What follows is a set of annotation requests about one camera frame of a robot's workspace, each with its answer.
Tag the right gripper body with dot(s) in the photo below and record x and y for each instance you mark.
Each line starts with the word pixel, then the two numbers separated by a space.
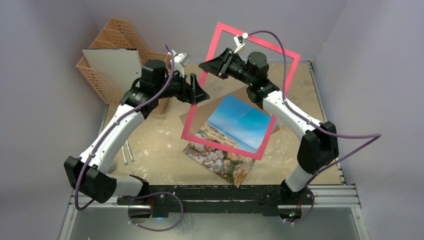
pixel 224 63

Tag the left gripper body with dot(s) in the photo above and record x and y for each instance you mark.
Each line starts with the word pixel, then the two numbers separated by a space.
pixel 177 87

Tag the pink picture frame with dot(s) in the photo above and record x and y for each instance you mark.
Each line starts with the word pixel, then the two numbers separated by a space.
pixel 190 116

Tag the landscape photo print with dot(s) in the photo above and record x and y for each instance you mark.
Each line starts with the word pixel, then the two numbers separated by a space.
pixel 231 167

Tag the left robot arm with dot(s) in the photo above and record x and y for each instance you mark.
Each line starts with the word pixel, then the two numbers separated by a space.
pixel 88 173

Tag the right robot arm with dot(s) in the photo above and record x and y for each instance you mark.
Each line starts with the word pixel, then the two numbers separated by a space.
pixel 318 143

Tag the brown cardboard backing board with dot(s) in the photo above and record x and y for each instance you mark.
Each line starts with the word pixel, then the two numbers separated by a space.
pixel 195 116

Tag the white binder in organizer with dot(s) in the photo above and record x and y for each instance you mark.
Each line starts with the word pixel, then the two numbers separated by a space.
pixel 110 71

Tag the green marker pen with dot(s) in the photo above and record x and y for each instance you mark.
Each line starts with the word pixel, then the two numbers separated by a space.
pixel 129 151
pixel 125 161

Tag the orange plastic file organizer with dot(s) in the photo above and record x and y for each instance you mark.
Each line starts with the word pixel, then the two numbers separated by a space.
pixel 119 33

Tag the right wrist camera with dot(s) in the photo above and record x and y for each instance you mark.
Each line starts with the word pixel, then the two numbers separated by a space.
pixel 240 41

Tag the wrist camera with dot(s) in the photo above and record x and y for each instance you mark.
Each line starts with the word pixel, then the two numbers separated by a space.
pixel 180 61
pixel 240 41

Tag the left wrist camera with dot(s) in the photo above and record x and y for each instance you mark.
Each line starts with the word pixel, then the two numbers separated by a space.
pixel 180 61

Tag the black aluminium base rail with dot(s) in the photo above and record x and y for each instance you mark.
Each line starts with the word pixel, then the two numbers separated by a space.
pixel 267 200

